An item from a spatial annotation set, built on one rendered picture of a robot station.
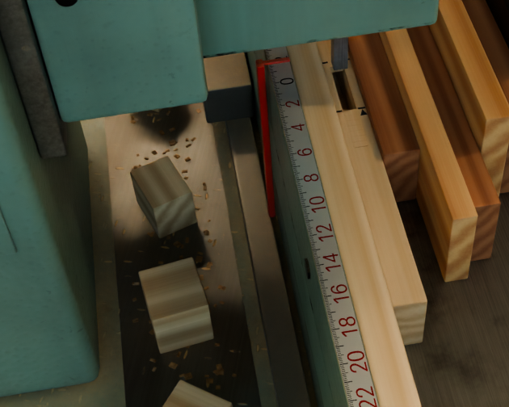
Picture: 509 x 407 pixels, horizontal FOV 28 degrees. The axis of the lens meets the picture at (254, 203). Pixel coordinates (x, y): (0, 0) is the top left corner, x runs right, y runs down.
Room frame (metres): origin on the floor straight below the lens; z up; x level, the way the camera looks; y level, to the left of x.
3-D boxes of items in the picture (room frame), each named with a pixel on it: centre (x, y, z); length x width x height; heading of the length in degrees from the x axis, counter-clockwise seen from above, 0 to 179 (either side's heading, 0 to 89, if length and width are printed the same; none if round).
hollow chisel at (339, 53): (0.47, -0.06, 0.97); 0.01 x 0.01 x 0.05; 4
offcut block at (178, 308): (0.39, 0.06, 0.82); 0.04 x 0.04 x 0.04; 12
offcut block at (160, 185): (0.49, 0.07, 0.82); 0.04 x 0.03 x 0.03; 24
